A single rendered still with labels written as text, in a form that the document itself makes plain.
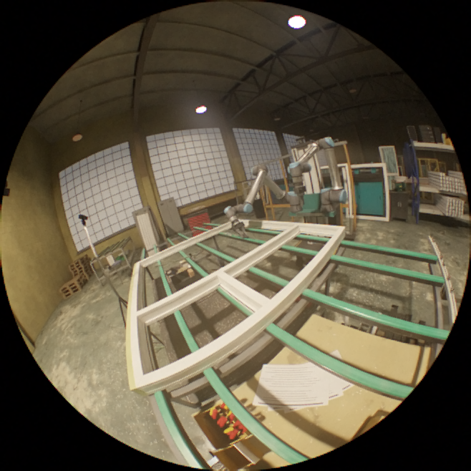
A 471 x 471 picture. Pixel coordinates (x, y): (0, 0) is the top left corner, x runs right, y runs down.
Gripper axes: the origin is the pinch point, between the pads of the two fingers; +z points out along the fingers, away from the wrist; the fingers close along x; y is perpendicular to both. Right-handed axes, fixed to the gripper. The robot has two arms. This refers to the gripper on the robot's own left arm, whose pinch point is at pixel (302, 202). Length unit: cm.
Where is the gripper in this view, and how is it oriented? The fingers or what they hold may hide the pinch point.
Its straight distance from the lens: 129.6
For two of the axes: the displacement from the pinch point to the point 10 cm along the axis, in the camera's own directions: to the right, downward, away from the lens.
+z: 2.6, 9.2, 3.0
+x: 7.9, -3.8, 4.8
